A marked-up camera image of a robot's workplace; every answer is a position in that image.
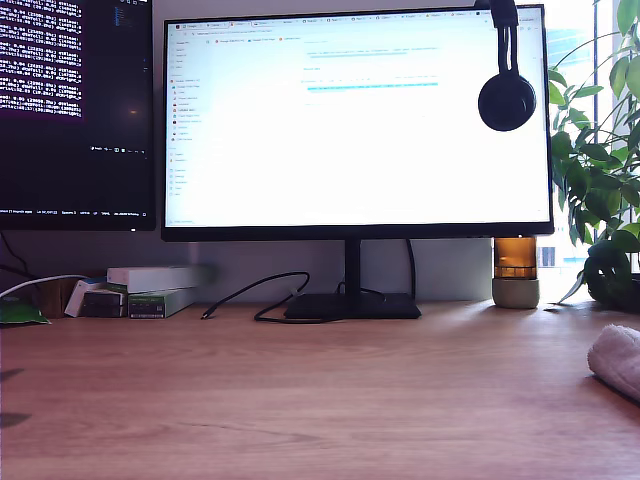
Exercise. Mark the white fluffy tea towel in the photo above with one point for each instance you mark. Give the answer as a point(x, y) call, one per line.
point(617, 360)

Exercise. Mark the black monitor with bright screen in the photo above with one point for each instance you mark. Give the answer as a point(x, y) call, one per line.
point(350, 125)

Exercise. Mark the long white box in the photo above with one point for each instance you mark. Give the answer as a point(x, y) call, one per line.
point(150, 277)

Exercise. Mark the green label box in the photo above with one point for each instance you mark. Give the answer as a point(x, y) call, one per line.
point(150, 305)

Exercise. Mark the amber bottle with pale base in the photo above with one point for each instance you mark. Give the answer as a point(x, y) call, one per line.
point(515, 295)

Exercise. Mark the small dark box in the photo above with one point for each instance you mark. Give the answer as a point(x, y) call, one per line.
point(102, 304)

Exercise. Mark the black headphones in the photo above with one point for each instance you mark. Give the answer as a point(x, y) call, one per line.
point(505, 102)

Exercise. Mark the monitor with dark terminal screen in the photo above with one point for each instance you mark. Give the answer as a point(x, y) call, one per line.
point(75, 125)

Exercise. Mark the brown cardboard box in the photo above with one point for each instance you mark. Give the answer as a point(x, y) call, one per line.
point(52, 297)

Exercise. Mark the green leafy houseplant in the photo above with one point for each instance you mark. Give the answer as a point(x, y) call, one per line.
point(610, 270)

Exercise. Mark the green packet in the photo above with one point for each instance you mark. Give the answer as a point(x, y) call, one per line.
point(17, 312)

